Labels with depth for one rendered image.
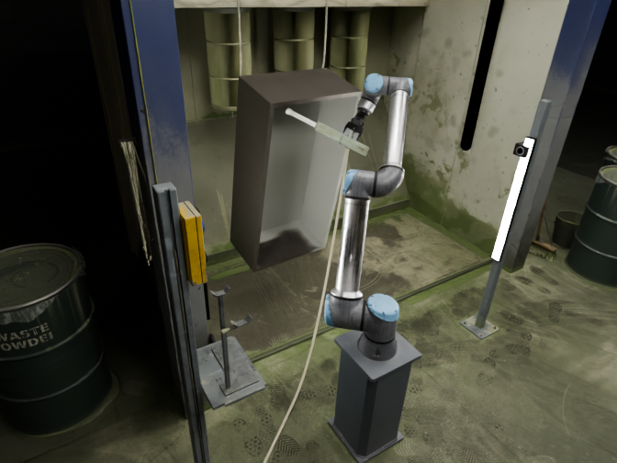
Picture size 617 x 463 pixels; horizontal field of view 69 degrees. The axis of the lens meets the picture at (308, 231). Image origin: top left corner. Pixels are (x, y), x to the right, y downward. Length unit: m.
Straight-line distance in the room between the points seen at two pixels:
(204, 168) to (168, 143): 2.00
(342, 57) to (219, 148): 1.30
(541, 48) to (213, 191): 2.70
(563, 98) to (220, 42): 2.46
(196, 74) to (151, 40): 2.10
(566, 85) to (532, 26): 0.51
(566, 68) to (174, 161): 2.77
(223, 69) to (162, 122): 1.78
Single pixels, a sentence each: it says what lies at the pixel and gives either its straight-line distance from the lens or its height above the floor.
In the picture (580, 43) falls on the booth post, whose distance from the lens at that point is 3.70.
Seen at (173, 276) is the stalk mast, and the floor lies 1.34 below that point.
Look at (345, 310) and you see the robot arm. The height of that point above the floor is 0.88.
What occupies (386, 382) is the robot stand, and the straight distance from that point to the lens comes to 2.26.
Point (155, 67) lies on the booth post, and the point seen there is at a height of 1.89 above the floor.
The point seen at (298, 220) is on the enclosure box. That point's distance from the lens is 3.50.
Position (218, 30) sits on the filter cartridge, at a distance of 3.55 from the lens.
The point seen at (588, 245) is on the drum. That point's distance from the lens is 4.41.
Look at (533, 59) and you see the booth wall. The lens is 3.87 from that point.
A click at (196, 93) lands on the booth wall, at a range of 3.92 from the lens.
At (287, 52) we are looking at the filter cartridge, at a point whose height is 1.65.
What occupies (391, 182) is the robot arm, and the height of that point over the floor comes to 1.42.
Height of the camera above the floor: 2.22
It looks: 30 degrees down
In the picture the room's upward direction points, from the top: 2 degrees clockwise
